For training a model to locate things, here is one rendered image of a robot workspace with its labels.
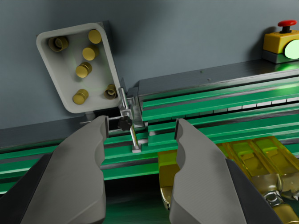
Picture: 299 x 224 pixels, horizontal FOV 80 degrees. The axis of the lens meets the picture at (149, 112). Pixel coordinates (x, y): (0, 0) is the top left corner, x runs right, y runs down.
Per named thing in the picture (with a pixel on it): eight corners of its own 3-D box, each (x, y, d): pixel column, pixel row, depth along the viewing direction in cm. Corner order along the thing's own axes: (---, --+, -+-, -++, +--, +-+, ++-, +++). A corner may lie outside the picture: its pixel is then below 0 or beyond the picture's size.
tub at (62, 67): (77, 102, 61) (67, 115, 53) (48, 31, 50) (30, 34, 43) (127, 94, 60) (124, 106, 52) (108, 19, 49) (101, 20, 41)
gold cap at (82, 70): (78, 62, 53) (73, 66, 49) (90, 60, 53) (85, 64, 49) (82, 74, 55) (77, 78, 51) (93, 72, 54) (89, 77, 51)
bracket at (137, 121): (133, 116, 57) (131, 128, 51) (126, 88, 52) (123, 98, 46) (144, 114, 56) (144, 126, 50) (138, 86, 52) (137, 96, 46)
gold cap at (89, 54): (85, 45, 51) (79, 48, 47) (97, 43, 50) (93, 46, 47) (88, 58, 52) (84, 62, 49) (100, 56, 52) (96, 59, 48)
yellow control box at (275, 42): (260, 58, 55) (275, 64, 48) (263, 31, 51) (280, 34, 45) (284, 54, 54) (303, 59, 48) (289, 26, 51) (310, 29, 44)
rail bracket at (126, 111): (133, 134, 51) (129, 166, 41) (118, 78, 43) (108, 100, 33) (143, 132, 51) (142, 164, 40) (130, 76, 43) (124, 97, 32)
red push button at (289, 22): (282, 36, 46) (284, 22, 45) (272, 34, 50) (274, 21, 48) (298, 33, 46) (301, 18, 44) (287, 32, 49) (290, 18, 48)
